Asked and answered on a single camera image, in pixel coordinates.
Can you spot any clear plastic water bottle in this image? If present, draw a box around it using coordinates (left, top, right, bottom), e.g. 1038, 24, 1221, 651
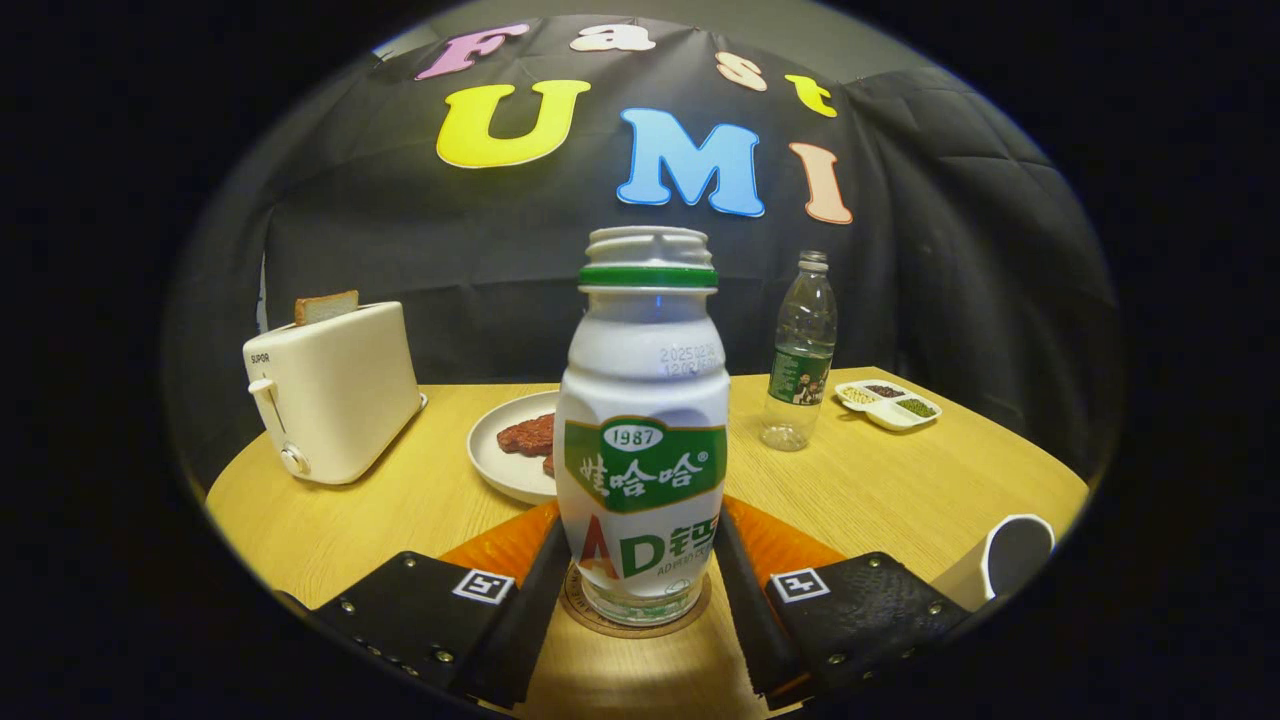
760, 251, 839, 452

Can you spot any wooden table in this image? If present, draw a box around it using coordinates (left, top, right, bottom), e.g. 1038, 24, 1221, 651
205, 367, 1091, 720

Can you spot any black backdrop cloth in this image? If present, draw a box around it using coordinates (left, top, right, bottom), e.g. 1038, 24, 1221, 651
165, 15, 1121, 491

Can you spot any white round plate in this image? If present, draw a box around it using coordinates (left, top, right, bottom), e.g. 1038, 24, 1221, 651
467, 390, 561, 507

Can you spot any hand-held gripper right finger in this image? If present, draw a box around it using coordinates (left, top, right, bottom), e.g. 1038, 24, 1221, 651
713, 495, 973, 712

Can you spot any white juice bottle green label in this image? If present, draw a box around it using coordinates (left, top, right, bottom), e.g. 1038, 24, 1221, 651
555, 226, 730, 628

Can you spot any white divided bean dish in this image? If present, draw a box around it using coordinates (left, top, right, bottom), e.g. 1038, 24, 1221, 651
835, 380, 942, 432

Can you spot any bread slice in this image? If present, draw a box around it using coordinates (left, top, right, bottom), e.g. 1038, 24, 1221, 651
294, 290, 360, 327

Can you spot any white cup wooden handle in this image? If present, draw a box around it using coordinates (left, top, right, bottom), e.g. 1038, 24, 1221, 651
930, 514, 1056, 613

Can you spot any white toaster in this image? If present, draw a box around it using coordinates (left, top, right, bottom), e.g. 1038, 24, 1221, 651
242, 301, 429, 487

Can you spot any round cork coaster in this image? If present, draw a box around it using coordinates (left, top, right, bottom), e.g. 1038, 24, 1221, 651
560, 560, 713, 639

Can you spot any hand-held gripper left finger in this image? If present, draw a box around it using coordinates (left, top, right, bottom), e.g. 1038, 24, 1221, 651
308, 500, 573, 711

